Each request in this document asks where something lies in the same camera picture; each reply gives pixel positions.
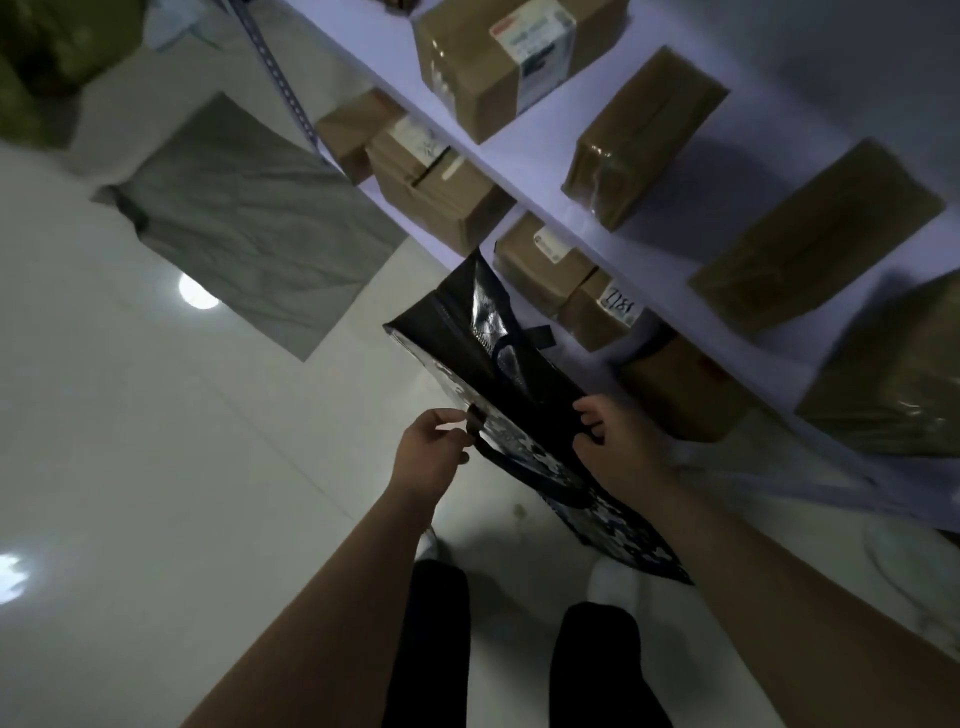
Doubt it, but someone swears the grey plastic mailing bag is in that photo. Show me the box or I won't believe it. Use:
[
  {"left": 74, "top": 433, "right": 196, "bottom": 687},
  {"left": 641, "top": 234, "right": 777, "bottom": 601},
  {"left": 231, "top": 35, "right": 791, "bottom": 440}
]
[{"left": 91, "top": 91, "right": 410, "bottom": 363}]

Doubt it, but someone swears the perforated metal shelf post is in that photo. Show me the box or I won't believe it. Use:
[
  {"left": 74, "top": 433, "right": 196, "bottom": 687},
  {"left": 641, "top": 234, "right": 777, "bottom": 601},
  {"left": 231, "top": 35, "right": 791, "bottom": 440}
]
[{"left": 228, "top": 0, "right": 322, "bottom": 155}]

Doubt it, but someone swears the white metal shelf rack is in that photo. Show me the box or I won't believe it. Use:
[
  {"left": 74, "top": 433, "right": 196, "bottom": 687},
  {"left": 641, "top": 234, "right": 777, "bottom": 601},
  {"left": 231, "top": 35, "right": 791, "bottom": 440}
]
[{"left": 225, "top": 0, "right": 960, "bottom": 535}]

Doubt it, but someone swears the person's right white shoe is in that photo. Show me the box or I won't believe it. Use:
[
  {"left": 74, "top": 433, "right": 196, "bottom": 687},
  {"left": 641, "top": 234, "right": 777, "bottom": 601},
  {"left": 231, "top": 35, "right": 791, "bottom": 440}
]
[{"left": 587, "top": 558, "right": 648, "bottom": 610}]

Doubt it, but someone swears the dark plain cardboard box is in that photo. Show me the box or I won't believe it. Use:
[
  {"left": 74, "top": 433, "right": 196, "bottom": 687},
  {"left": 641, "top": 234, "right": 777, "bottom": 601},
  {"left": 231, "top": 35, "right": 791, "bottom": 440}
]
[{"left": 618, "top": 336, "right": 753, "bottom": 444}]

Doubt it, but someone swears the green woven sack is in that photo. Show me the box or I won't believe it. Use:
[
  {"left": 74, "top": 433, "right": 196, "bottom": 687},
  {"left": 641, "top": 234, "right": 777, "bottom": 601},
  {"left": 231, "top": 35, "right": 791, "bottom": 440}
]
[{"left": 0, "top": 0, "right": 147, "bottom": 147}]

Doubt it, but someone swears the person's left forearm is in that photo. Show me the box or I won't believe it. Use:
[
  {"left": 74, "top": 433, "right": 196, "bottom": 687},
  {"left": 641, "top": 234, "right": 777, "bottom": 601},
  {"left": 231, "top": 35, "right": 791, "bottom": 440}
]
[{"left": 182, "top": 491, "right": 440, "bottom": 728}]

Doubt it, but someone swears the cardboard box with handwritten label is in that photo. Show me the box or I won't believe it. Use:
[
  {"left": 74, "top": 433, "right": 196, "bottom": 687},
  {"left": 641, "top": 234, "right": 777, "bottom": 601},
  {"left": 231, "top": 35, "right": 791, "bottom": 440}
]
[{"left": 558, "top": 268, "right": 648, "bottom": 354}]

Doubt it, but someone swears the person's right hand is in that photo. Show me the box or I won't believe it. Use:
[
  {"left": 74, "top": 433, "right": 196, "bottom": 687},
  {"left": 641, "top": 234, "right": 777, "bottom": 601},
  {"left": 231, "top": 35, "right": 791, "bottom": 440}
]
[{"left": 571, "top": 394, "right": 685, "bottom": 520}]

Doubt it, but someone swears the black patterned tote bag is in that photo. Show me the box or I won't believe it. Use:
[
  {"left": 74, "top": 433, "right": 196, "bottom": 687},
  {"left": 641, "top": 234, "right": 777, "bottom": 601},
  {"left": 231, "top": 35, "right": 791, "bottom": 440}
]
[{"left": 382, "top": 247, "right": 693, "bottom": 587}]

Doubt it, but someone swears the person's right forearm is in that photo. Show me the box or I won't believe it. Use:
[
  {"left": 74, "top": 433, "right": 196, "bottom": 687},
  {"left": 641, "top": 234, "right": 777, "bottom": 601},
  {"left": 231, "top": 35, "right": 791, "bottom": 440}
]
[{"left": 651, "top": 486, "right": 960, "bottom": 728}]

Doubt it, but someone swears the large glossy taped cardboard box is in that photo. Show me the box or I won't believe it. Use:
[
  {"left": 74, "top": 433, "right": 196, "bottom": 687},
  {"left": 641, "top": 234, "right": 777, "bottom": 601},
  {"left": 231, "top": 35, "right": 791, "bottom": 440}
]
[{"left": 795, "top": 268, "right": 960, "bottom": 460}]

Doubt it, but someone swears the narrow taped cardboard box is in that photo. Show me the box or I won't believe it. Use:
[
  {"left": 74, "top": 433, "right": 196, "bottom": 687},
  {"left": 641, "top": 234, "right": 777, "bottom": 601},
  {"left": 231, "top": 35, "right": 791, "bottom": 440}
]
[{"left": 561, "top": 45, "right": 731, "bottom": 232}]

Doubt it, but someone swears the cardboard box with open flap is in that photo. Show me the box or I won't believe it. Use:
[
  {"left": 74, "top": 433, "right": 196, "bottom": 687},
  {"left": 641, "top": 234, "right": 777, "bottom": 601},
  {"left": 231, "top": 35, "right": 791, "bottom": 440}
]
[{"left": 365, "top": 114, "right": 519, "bottom": 258}]

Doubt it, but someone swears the small plain cardboard box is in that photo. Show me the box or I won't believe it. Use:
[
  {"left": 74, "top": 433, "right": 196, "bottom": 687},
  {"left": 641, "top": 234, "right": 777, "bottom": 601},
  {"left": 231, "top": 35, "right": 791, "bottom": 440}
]
[{"left": 313, "top": 88, "right": 408, "bottom": 186}]

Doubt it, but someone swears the person's black trouser leg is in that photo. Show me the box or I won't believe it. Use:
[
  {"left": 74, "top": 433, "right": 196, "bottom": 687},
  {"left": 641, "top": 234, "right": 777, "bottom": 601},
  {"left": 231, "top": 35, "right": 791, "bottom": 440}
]
[
  {"left": 549, "top": 601, "right": 674, "bottom": 728},
  {"left": 381, "top": 558, "right": 472, "bottom": 728}
]

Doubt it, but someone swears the person's right black trouser leg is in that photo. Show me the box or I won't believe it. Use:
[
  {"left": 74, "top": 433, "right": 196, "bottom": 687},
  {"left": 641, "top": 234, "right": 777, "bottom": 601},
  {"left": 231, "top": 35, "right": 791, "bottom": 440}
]
[{"left": 549, "top": 601, "right": 674, "bottom": 728}]

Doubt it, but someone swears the person's left black trouser leg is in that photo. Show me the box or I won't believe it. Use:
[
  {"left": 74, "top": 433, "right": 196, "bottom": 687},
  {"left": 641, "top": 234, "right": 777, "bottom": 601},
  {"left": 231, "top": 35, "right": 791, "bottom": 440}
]
[{"left": 381, "top": 558, "right": 472, "bottom": 728}]

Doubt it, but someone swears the long plain cardboard box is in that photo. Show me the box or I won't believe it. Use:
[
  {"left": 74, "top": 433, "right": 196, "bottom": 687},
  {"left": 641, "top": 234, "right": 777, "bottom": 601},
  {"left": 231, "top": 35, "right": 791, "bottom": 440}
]
[{"left": 688, "top": 138, "right": 948, "bottom": 336}]

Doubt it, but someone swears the cardboard box with small sticker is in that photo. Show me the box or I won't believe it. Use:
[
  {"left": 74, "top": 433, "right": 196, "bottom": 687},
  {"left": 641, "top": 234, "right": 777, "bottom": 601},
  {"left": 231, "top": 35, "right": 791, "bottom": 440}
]
[{"left": 493, "top": 213, "right": 599, "bottom": 318}]

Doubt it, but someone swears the person's left hand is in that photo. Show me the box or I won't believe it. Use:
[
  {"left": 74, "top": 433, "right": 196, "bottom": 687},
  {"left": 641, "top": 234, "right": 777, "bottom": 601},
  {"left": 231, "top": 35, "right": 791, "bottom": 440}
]
[{"left": 388, "top": 408, "right": 474, "bottom": 519}]

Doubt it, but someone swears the cardboard box with large white label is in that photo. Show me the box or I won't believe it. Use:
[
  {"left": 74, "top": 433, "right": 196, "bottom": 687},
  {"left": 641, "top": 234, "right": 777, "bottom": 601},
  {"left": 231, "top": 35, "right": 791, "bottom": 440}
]
[{"left": 411, "top": 0, "right": 631, "bottom": 145}]

